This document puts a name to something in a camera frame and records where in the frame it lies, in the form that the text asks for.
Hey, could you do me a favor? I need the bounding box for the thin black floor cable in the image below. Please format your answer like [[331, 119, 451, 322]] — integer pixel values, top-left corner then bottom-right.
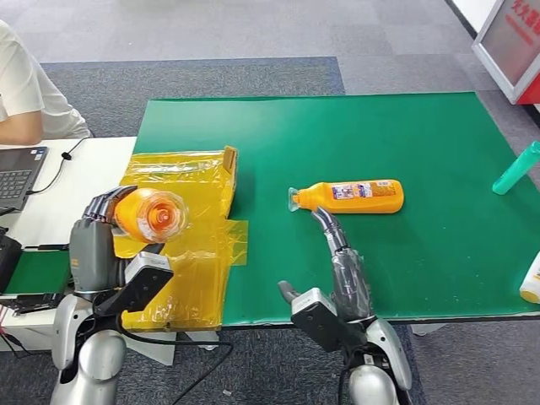
[[0, 327, 35, 357]]

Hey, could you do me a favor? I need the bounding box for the thin black desk cable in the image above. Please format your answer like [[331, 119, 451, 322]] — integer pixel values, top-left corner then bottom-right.
[[26, 138, 87, 197]]

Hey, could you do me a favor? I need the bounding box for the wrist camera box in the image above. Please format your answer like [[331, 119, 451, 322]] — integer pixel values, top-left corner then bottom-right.
[[291, 288, 368, 354], [93, 251, 174, 319]]

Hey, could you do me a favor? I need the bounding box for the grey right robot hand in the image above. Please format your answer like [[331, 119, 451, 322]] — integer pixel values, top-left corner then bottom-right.
[[278, 207, 374, 322]]

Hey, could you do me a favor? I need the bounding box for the dark grey laptop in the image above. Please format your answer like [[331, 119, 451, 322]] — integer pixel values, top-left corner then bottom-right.
[[0, 147, 49, 215]]

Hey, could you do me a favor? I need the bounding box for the white red display stand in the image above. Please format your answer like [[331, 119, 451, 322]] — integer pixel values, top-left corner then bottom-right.
[[472, 0, 540, 105]]

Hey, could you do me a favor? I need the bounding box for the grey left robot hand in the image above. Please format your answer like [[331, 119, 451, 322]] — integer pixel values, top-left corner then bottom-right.
[[68, 185, 166, 294]]

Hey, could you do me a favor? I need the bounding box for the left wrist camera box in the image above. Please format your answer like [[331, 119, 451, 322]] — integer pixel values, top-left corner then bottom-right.
[[93, 251, 174, 319]]

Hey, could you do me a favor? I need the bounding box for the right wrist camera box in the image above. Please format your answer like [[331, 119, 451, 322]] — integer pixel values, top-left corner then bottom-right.
[[291, 288, 368, 354]]

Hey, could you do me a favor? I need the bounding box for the white table support bracket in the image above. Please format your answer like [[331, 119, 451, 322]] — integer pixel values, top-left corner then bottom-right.
[[186, 329, 220, 352], [411, 323, 447, 337]]

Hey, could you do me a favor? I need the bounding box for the orange bottle with clear cap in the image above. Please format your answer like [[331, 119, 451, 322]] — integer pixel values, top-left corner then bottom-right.
[[113, 187, 190, 244], [288, 179, 404, 215]]

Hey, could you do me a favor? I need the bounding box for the yellow plastic-wrapped box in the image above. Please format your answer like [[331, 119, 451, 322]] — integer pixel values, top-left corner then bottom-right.
[[112, 146, 249, 332]]

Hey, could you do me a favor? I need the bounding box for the teal plastic bottle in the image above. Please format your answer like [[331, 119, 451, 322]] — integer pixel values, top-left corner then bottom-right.
[[492, 140, 540, 196]]

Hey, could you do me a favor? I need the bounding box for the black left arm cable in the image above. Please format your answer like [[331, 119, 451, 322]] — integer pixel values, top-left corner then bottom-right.
[[117, 312, 235, 405]]

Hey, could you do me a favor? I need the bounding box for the small green belt conveyor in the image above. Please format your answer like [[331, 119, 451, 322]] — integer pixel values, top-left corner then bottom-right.
[[0, 226, 73, 314]]

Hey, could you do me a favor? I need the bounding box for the pale yellow bottle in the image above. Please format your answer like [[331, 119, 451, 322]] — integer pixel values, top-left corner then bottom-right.
[[519, 252, 540, 305]]

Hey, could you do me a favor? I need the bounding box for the green table mat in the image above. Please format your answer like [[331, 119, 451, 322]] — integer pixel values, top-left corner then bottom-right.
[[133, 92, 540, 327]]

